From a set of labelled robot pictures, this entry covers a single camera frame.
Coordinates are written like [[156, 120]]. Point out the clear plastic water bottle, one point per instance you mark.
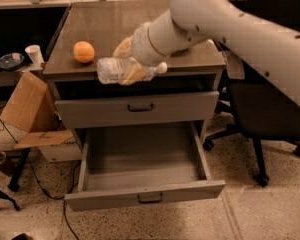
[[111, 70]]

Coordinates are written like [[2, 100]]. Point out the grey drawer cabinet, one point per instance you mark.
[[104, 25]]

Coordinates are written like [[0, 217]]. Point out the orange fruit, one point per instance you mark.
[[83, 52]]

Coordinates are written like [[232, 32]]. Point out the grey top drawer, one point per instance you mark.
[[137, 110]]

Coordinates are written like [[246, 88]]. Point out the dark blue round dish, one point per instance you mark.
[[11, 61]]

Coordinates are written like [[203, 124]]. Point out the black office chair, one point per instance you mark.
[[260, 111]]

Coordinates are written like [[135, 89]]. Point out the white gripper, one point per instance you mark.
[[140, 45]]

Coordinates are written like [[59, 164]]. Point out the white paper cup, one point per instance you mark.
[[34, 53]]

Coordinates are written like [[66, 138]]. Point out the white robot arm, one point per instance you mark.
[[270, 49]]

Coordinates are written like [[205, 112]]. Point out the open grey middle drawer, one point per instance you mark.
[[143, 164]]

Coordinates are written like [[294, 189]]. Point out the brown cardboard box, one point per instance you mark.
[[31, 109]]

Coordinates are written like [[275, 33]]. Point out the dark cup on floor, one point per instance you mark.
[[7, 167]]

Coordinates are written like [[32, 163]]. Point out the low grey side shelf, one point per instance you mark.
[[10, 78]]

